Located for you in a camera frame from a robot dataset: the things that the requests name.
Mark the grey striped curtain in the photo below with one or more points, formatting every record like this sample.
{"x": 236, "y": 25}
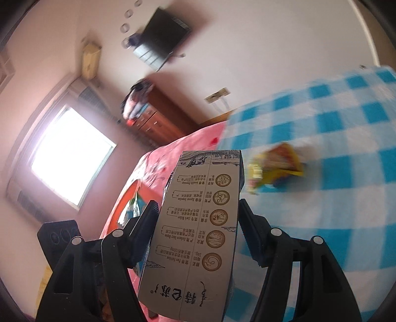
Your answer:
{"x": 91, "y": 97}

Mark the dark wall device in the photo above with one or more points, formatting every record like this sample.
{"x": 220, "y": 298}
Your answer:
{"x": 135, "y": 38}

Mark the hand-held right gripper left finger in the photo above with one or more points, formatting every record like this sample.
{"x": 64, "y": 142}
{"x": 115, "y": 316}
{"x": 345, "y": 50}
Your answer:
{"x": 148, "y": 223}

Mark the wall radiator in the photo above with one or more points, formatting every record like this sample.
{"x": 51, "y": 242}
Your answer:
{"x": 27, "y": 202}

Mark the black wall television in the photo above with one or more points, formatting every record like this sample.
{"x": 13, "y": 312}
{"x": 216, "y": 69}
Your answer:
{"x": 162, "y": 37}

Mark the bright window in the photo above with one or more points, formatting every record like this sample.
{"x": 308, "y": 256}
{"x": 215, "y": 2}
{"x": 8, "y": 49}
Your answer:
{"x": 74, "y": 154}

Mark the pink bedsheet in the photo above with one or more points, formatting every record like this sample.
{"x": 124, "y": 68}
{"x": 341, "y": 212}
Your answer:
{"x": 173, "y": 148}

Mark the blue checked blanket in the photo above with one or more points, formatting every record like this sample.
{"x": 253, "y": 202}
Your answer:
{"x": 324, "y": 154}

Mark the red plastic bin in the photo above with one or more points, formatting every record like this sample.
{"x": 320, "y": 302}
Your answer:
{"x": 147, "y": 189}

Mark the brown wooden cabinet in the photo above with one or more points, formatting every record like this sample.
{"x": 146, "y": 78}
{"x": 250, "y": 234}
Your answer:
{"x": 164, "y": 120}

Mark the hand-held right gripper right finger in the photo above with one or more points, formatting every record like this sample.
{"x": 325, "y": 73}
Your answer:
{"x": 247, "y": 229}

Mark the wooden bed frame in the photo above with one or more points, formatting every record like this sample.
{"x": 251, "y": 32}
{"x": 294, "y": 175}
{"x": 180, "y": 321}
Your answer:
{"x": 216, "y": 120}

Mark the pile of clothes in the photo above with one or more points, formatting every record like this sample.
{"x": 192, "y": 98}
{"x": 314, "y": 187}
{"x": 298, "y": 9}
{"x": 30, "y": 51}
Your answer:
{"x": 134, "y": 99}

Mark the yellow wall box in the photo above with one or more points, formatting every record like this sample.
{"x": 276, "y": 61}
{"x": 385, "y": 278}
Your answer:
{"x": 91, "y": 60}

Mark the yellow snack packet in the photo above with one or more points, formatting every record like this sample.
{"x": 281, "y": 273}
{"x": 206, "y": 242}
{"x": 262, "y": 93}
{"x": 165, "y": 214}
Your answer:
{"x": 278, "y": 164}

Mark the dark box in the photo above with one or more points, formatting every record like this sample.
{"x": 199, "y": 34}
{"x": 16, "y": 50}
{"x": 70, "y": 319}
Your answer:
{"x": 191, "y": 232}

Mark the white blue wrapper in bin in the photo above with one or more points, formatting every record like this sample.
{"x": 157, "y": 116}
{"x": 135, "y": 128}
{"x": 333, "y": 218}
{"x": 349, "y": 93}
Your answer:
{"x": 131, "y": 207}

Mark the wall socket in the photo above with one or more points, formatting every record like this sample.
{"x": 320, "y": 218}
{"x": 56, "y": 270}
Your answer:
{"x": 217, "y": 95}

